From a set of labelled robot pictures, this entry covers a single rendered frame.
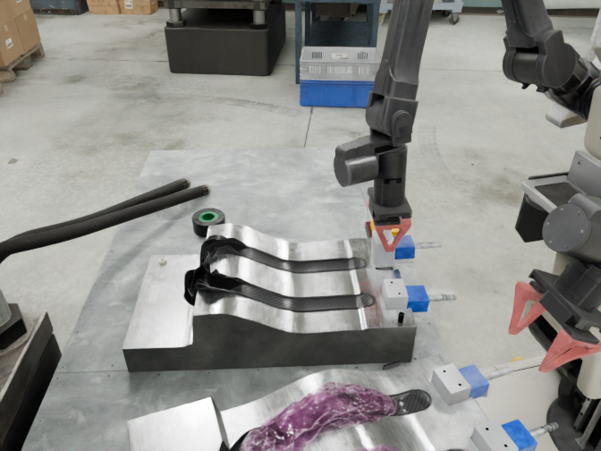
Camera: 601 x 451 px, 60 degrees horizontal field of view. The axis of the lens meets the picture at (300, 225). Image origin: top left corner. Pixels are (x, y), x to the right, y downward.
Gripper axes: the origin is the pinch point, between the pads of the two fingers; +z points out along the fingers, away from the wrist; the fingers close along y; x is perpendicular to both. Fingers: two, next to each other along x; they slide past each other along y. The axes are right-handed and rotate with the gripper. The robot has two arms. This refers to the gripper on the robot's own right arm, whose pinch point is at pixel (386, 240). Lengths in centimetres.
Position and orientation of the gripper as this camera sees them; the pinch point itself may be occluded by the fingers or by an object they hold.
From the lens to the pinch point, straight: 102.0
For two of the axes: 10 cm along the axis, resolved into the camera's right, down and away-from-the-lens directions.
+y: 0.5, 5.3, -8.5
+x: 10.0, -0.7, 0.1
